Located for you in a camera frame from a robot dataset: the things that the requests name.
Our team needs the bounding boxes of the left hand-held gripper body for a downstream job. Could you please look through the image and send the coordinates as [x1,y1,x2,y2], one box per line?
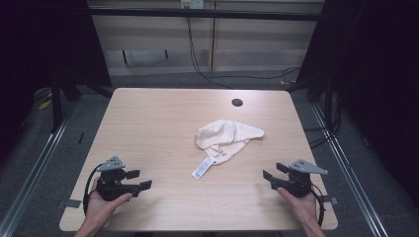
[96,156,133,202]

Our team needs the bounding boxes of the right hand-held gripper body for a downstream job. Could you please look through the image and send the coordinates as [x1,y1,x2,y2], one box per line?
[271,159,329,198]

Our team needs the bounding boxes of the cream towel with white label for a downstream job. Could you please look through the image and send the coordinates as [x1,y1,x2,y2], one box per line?
[191,118,266,181]

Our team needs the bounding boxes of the person's right hand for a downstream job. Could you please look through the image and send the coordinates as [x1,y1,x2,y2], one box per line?
[276,188,319,227]

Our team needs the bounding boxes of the person's left hand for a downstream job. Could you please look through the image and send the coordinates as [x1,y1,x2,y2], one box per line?
[86,177,133,228]

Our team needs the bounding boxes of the grey tape strip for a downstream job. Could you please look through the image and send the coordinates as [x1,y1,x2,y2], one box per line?
[55,198,82,209]
[320,195,340,205]

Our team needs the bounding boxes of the black metal stand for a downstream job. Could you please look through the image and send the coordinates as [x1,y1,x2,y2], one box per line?
[49,75,64,134]

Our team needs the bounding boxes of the black curtain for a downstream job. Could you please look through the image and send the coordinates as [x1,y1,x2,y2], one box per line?
[0,0,113,162]
[295,0,419,208]

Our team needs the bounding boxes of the black horizontal metal bar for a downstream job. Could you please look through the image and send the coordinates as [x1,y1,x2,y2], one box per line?
[88,7,325,22]

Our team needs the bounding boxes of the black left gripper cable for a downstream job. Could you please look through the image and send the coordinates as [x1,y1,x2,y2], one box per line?
[82,163,104,215]

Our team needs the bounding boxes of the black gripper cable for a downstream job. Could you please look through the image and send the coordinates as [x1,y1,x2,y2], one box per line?
[310,183,327,227]
[82,163,104,215]

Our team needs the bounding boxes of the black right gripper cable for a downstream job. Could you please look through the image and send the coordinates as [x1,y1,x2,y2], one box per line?
[310,183,327,227]

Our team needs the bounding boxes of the metal floor rail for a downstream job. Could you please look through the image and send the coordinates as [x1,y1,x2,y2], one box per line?
[310,102,390,237]
[0,103,77,237]

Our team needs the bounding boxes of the bundle of black floor cables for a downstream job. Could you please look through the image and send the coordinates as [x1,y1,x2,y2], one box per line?
[303,93,343,150]

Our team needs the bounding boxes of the black floor cable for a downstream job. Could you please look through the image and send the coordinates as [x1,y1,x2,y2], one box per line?
[206,66,301,82]

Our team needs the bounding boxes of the black hanging power cable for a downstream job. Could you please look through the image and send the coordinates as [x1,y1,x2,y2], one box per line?
[186,16,234,90]

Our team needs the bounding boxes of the white wall power outlet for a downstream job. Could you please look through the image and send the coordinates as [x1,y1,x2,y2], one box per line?
[180,0,205,10]

